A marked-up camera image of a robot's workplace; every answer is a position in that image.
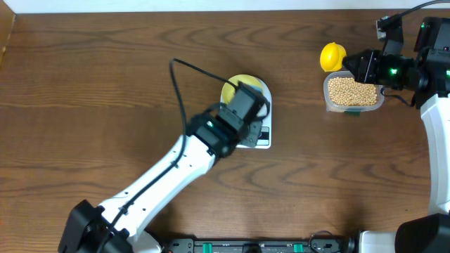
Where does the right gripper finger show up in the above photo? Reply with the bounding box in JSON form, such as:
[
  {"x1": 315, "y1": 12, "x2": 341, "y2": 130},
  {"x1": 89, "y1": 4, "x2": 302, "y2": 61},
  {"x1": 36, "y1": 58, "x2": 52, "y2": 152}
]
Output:
[
  {"x1": 348, "y1": 66, "x2": 367, "y2": 83},
  {"x1": 342, "y1": 49, "x2": 369, "y2": 69}
]

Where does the yellow measuring scoop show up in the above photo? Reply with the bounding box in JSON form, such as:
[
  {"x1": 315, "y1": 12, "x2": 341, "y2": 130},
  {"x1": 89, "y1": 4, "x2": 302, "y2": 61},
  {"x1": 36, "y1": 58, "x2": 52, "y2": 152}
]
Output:
[{"x1": 320, "y1": 42, "x2": 347, "y2": 72}]

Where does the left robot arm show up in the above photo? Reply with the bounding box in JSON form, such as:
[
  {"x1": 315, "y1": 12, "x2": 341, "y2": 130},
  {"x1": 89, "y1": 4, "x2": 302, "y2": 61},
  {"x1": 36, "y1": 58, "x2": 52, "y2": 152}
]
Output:
[{"x1": 58, "y1": 74, "x2": 271, "y2": 252}]

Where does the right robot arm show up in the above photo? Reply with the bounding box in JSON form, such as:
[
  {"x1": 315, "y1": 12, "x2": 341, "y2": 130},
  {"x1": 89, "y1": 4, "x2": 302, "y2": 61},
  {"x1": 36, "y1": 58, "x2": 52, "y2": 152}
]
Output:
[{"x1": 342, "y1": 14, "x2": 449, "y2": 252}]

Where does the white kitchen scale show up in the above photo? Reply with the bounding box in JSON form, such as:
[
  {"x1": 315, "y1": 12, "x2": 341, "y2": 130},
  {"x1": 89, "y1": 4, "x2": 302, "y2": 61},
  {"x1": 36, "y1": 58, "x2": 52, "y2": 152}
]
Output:
[{"x1": 229, "y1": 74, "x2": 272, "y2": 149}]

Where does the yellow bowl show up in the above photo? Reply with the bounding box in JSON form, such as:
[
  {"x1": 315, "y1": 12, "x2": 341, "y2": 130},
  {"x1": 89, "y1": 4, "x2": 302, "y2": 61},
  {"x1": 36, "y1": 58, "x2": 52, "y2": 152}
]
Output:
[{"x1": 221, "y1": 74, "x2": 264, "y2": 104}]

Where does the clear container of soybeans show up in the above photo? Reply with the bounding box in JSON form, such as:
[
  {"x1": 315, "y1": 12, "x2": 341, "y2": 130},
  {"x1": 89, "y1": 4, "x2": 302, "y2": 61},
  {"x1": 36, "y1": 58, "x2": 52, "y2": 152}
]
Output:
[{"x1": 323, "y1": 71, "x2": 384, "y2": 112}]

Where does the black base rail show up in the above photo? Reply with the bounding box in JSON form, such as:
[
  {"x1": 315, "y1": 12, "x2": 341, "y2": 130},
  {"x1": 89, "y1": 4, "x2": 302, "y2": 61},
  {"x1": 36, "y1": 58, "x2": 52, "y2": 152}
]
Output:
[{"x1": 162, "y1": 235, "x2": 359, "y2": 253}]

